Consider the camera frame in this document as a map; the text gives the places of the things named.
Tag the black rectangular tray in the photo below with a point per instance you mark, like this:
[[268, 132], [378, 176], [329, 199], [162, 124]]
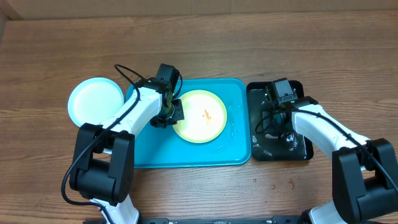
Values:
[[294, 147]]

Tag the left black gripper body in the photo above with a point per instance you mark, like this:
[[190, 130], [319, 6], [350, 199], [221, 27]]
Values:
[[169, 116]]

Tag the teal plastic tray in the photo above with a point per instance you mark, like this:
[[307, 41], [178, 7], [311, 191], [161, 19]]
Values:
[[157, 148]]

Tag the green sponge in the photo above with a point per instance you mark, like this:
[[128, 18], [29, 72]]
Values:
[[277, 136]]

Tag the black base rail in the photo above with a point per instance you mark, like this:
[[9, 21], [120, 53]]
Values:
[[274, 220]]

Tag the light blue plate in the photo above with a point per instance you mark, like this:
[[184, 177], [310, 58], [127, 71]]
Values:
[[94, 100]]

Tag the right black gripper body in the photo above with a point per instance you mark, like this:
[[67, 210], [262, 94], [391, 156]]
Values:
[[272, 125]]

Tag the yellow-green plate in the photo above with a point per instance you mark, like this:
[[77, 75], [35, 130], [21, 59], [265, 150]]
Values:
[[205, 116]]

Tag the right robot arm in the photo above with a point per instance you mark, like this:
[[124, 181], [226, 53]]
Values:
[[364, 171]]

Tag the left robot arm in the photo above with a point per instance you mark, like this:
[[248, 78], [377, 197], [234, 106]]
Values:
[[103, 162]]

